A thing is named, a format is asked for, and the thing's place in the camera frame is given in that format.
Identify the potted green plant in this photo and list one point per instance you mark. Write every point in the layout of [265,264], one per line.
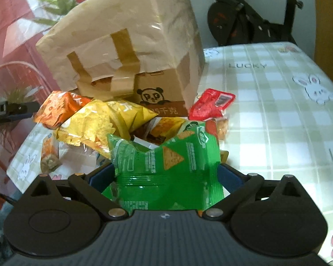
[49,12]

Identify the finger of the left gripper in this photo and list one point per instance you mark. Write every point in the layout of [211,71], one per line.
[17,111]

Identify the black exercise bike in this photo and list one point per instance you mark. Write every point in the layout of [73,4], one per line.
[235,22]

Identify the green checked tablecloth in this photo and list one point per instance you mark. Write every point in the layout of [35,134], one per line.
[282,118]

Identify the green tortilla chip bag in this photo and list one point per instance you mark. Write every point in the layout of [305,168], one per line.
[179,174]

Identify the clear peanut snack packet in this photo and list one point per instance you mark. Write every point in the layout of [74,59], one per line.
[217,127]

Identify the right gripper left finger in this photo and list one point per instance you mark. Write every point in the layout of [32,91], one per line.
[91,186]

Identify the orange beige biscuit bar packet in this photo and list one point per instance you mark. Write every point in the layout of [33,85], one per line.
[50,154]

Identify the orange bread snack packet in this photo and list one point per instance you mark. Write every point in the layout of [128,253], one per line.
[58,108]

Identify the yellow orange snack packet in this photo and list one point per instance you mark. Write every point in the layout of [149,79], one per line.
[159,129]

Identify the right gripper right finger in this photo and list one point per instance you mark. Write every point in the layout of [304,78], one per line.
[241,188]

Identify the small red snack packet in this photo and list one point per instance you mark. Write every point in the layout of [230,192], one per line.
[211,104]

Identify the yellow chip bag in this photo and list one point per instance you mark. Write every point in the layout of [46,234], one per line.
[97,120]

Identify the taped cardboard box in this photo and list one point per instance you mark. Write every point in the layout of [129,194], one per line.
[146,51]

